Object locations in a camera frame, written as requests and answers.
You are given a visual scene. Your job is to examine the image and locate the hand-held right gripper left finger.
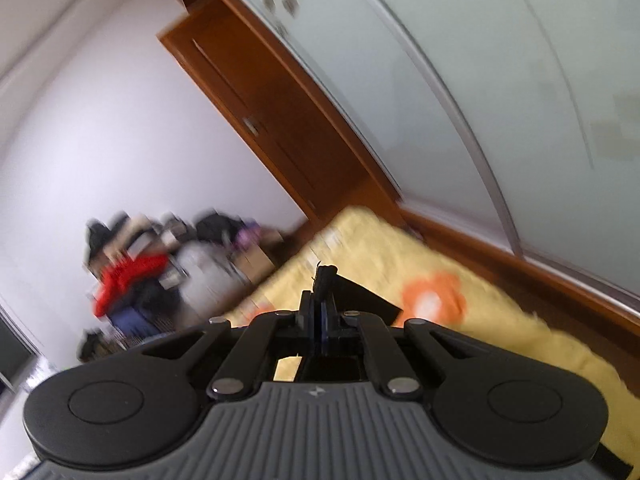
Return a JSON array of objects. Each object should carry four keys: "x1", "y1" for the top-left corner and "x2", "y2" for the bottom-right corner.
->
[{"x1": 142, "y1": 290, "x2": 317, "y2": 402}]

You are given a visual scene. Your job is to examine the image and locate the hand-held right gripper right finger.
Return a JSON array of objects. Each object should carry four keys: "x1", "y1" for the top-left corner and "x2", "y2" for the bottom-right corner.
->
[{"x1": 319, "y1": 299, "x2": 485, "y2": 402}]

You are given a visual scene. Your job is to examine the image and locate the black pants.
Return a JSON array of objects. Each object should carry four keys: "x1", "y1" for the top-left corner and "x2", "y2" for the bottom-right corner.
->
[{"x1": 313, "y1": 263, "x2": 405, "y2": 329}]

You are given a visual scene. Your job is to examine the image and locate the cardboard box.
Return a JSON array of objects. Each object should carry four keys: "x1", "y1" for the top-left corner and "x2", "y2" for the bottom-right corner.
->
[{"x1": 234, "y1": 244, "x2": 277, "y2": 287}]

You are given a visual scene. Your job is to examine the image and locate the purple item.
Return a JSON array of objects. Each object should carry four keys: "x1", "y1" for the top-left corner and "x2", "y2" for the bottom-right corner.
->
[{"x1": 231, "y1": 224, "x2": 262, "y2": 252}]

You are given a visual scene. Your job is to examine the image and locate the white bag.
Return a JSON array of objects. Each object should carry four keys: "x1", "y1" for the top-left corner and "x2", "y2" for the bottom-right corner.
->
[{"x1": 174, "y1": 241, "x2": 247, "y2": 317}]

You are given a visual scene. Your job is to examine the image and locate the black bag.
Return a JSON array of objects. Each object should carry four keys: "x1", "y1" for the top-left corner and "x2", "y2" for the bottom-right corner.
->
[{"x1": 194, "y1": 211, "x2": 242, "y2": 247}]

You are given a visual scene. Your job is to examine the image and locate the yellow flowered blanket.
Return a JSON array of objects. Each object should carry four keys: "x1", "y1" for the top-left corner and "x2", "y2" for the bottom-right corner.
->
[{"x1": 220, "y1": 205, "x2": 640, "y2": 480}]

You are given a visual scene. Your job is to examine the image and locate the dark blue cloth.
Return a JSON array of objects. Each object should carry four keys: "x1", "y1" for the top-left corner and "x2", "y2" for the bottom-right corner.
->
[{"x1": 109, "y1": 309, "x2": 162, "y2": 337}]

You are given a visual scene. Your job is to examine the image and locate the red cloth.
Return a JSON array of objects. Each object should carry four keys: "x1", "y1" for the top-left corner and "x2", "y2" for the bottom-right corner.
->
[{"x1": 92, "y1": 254, "x2": 172, "y2": 319}]

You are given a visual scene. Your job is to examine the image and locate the wooden door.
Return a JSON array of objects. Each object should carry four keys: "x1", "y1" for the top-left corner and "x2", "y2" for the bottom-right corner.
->
[{"x1": 156, "y1": 0, "x2": 373, "y2": 223}]

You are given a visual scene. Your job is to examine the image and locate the frosted glass wardrobe door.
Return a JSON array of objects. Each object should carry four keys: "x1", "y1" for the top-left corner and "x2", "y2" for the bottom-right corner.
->
[
  {"x1": 205, "y1": 0, "x2": 518, "y2": 257},
  {"x1": 345, "y1": 0, "x2": 640, "y2": 307}
]

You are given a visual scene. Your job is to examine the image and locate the frosted glass sliding wardrobe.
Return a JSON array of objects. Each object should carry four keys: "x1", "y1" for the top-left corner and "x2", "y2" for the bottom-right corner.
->
[{"x1": 147, "y1": 0, "x2": 640, "y2": 333}]

